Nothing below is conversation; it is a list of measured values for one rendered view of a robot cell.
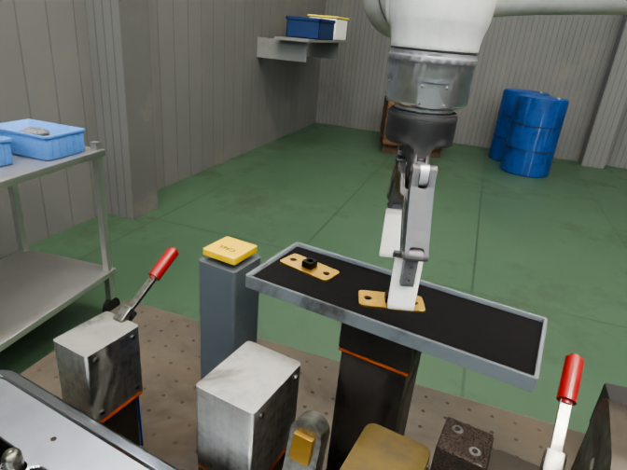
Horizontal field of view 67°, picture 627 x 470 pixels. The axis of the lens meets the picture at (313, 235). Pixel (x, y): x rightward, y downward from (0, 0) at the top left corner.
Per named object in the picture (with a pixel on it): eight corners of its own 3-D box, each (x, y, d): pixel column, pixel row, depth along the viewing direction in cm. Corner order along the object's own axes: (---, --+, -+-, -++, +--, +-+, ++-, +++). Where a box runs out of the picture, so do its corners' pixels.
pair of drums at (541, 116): (542, 159, 694) (561, 92, 656) (550, 181, 586) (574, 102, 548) (488, 151, 715) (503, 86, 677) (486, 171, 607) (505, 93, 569)
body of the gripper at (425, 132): (386, 98, 56) (375, 174, 60) (393, 109, 48) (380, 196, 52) (450, 104, 56) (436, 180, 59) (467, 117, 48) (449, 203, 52)
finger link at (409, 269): (420, 241, 51) (424, 253, 48) (412, 283, 53) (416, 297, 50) (406, 239, 51) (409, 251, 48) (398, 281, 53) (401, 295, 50)
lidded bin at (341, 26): (318, 37, 667) (320, 16, 656) (347, 40, 655) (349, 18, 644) (305, 37, 623) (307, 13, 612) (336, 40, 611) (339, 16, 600)
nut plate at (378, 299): (358, 306, 60) (359, 297, 60) (357, 291, 64) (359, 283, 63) (425, 313, 60) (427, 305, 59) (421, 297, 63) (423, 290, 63)
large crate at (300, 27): (301, 36, 613) (303, 18, 604) (334, 40, 601) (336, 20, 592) (285, 36, 562) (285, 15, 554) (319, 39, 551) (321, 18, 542)
